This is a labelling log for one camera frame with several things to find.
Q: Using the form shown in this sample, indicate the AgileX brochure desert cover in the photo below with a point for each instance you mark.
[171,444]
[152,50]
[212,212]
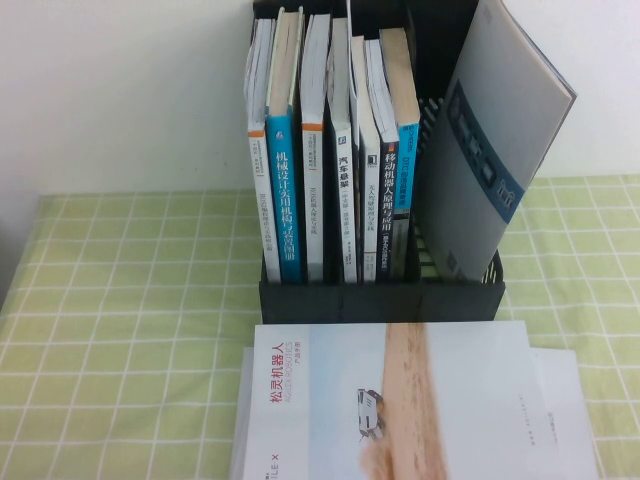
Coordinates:
[375,410]

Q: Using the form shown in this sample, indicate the white book orange band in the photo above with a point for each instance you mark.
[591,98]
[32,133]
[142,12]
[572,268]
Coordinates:
[261,200]
[312,210]

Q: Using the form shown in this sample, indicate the white car suspension book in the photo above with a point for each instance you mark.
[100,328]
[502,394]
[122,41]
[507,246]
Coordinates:
[344,200]

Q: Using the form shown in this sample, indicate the blue mechanical design book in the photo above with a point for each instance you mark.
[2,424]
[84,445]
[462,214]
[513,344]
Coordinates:
[284,200]

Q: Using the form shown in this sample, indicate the white autonomous driving book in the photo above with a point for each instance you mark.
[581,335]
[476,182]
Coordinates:
[371,215]

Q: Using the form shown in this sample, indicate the black mobile robot book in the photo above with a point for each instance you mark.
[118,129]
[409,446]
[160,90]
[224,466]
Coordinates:
[390,200]

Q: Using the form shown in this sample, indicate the black plastic book holder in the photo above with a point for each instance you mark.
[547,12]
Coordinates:
[380,305]

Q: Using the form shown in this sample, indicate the blue DTC book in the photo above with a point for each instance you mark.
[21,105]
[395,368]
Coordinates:
[408,170]

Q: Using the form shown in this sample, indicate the grey brochure blue band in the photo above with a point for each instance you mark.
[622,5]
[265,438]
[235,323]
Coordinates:
[485,130]

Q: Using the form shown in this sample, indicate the green checkered tablecloth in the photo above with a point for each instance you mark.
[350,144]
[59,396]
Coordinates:
[125,300]

